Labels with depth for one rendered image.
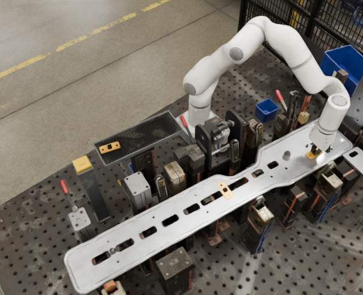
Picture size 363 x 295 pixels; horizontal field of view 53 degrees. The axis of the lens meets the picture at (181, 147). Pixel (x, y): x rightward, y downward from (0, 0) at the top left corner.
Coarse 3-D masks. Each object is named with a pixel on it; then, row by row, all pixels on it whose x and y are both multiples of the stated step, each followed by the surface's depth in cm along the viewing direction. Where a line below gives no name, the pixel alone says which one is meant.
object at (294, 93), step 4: (292, 92) 162; (296, 92) 162; (292, 96) 161; (296, 96) 162; (300, 96) 160; (292, 100) 163; (296, 100) 161; (288, 104) 167; (292, 104) 167; (296, 104) 167; (288, 108) 168; (292, 108) 169; (288, 112) 169; (292, 112) 171; (288, 116) 171; (292, 116) 172; (292, 120) 174
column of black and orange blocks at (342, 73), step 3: (342, 69) 174; (339, 72) 172; (342, 72) 172; (345, 72) 172; (336, 75) 174; (339, 75) 173; (342, 75) 171; (345, 75) 171; (339, 78) 174; (342, 78) 172; (345, 78) 174; (342, 81) 174; (327, 96) 186; (327, 99) 187; (324, 102) 190; (324, 105) 192; (321, 108) 194; (321, 111) 194; (318, 117) 199
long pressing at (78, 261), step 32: (256, 160) 166; (288, 160) 166; (320, 160) 166; (192, 192) 157; (256, 192) 156; (128, 224) 148; (160, 224) 148; (192, 224) 148; (64, 256) 140; (96, 256) 140; (128, 256) 140; (96, 288) 133
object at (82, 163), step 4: (84, 156) 149; (76, 160) 148; (80, 160) 148; (84, 160) 148; (88, 160) 148; (76, 164) 147; (80, 164) 147; (84, 164) 147; (88, 164) 147; (76, 168) 146; (80, 168) 146; (84, 168) 146
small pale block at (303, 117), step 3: (303, 111) 175; (300, 114) 175; (303, 114) 174; (306, 114) 174; (300, 117) 176; (303, 117) 174; (306, 117) 174; (297, 120) 179; (300, 120) 177; (303, 120) 175; (306, 120) 177; (297, 123) 180; (300, 123) 178; (303, 123) 177; (297, 126) 181; (300, 126) 179
